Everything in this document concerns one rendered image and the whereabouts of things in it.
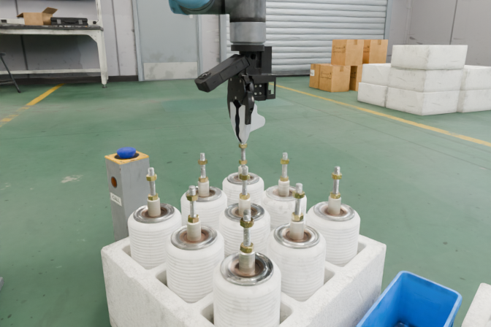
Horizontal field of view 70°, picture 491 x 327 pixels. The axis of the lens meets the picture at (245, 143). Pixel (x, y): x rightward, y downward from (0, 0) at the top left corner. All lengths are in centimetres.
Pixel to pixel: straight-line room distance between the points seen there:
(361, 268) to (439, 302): 19
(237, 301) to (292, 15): 586
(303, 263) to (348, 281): 10
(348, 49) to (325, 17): 222
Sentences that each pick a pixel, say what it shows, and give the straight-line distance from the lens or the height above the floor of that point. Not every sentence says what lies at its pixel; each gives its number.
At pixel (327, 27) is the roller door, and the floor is 82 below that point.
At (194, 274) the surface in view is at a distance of 57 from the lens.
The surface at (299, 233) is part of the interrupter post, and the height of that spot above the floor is 26.
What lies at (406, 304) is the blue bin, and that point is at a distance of 83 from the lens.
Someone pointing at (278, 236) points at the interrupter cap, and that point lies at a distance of 58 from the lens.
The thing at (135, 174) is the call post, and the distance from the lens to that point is 79.
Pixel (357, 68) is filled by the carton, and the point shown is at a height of 26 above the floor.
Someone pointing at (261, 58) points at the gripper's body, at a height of 52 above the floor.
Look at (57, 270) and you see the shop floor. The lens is 105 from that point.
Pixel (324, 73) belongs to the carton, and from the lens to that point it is 441.
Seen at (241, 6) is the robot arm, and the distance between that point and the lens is 73.
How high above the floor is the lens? 55
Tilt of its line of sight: 16 degrees down
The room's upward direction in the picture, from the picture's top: straight up
